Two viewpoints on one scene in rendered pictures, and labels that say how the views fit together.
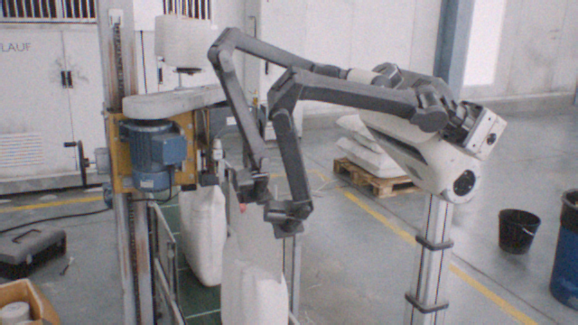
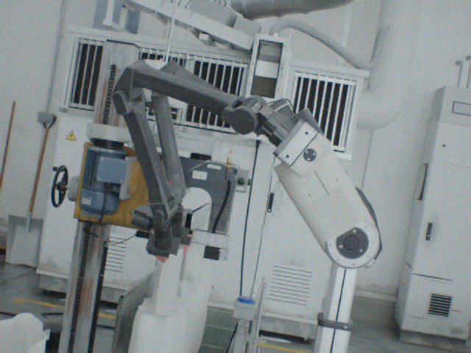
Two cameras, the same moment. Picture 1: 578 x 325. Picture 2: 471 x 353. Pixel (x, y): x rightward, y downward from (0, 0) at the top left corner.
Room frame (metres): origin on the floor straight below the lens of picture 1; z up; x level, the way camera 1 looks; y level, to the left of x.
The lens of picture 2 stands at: (-0.56, -1.38, 1.45)
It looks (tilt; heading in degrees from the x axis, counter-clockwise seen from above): 3 degrees down; 30
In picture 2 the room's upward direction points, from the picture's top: 9 degrees clockwise
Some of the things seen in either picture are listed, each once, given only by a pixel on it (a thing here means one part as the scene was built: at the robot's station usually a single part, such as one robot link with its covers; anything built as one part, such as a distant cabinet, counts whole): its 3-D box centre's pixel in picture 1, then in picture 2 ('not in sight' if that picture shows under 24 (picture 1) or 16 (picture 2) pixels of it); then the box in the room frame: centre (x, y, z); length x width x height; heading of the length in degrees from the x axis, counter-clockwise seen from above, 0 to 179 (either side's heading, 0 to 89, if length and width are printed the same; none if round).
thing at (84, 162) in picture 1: (81, 162); (59, 186); (1.85, 0.82, 1.13); 0.18 x 0.11 x 0.18; 25
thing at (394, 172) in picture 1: (377, 162); not in sight; (4.80, -0.83, 0.20); 0.66 x 0.44 x 0.12; 25
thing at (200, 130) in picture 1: (195, 123); not in sight; (2.05, 0.41, 1.26); 0.22 x 0.05 x 0.16; 25
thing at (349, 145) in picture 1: (371, 143); not in sight; (5.01, -0.79, 0.32); 0.67 x 0.42 x 0.14; 119
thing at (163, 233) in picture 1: (154, 233); (140, 315); (2.45, 0.73, 0.53); 1.05 x 0.02 x 0.41; 25
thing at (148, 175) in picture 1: (152, 155); (102, 180); (1.75, 0.52, 1.21); 0.15 x 0.15 x 0.25
